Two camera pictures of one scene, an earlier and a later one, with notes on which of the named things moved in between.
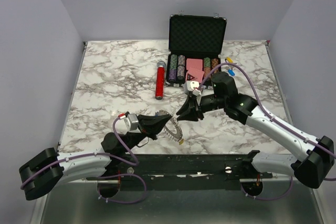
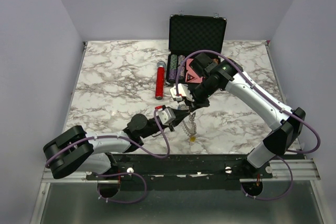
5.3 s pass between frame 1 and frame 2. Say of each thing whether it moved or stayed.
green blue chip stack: stayed
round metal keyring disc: moved
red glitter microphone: stayed
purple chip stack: stayed
